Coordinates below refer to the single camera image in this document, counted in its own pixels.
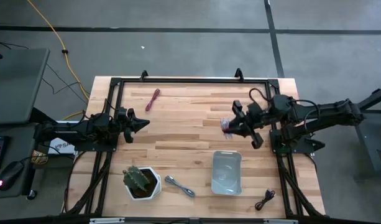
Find black computer mouse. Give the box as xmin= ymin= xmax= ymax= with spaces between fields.
xmin=0 ymin=161 xmax=25 ymax=192

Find grey metal bracket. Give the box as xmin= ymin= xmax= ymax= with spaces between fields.
xmin=90 ymin=217 xmax=126 ymax=224
xmin=263 ymin=218 xmax=299 ymax=224

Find green cactus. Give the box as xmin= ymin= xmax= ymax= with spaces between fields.
xmin=122 ymin=165 xmax=150 ymax=192

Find yellow-black patterned item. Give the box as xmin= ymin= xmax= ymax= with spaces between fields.
xmin=31 ymin=150 xmax=50 ymax=166

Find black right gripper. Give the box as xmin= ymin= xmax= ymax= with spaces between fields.
xmin=227 ymin=100 xmax=272 ymax=149

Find black USB-C cable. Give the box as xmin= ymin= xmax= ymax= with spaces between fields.
xmin=254 ymin=189 xmax=277 ymax=212

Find white hexagonal plant pot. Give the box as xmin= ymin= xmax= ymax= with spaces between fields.
xmin=124 ymin=166 xmax=162 ymax=201

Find yellow extension cord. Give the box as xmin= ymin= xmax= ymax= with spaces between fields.
xmin=27 ymin=0 xmax=91 ymax=121

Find dark grey desk panel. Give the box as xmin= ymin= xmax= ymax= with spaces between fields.
xmin=0 ymin=48 xmax=50 ymax=125

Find black-white braided USB-C cable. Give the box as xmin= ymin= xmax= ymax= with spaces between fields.
xmin=164 ymin=175 xmax=196 ymax=198

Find grey side desk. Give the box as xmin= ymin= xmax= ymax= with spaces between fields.
xmin=0 ymin=123 xmax=44 ymax=199

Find red and white USB-C cable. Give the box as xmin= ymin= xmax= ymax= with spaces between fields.
xmin=220 ymin=117 xmax=236 ymax=140

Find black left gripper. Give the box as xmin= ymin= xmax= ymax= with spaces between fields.
xmin=114 ymin=107 xmax=150 ymax=144

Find maroon USB-C cable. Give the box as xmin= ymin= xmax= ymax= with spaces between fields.
xmin=145 ymin=88 xmax=162 ymax=113

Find white printed sign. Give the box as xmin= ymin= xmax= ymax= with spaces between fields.
xmin=48 ymin=138 xmax=76 ymax=156

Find thin black floor cables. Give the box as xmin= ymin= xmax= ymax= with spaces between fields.
xmin=0 ymin=39 xmax=89 ymax=105

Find black metal stand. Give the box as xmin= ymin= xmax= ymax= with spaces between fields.
xmin=353 ymin=84 xmax=381 ymax=181

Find light grey plastic bin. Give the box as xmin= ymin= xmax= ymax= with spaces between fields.
xmin=211 ymin=150 xmax=243 ymax=196

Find black aluminium table frame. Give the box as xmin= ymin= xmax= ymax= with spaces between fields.
xmin=65 ymin=76 xmax=326 ymax=218

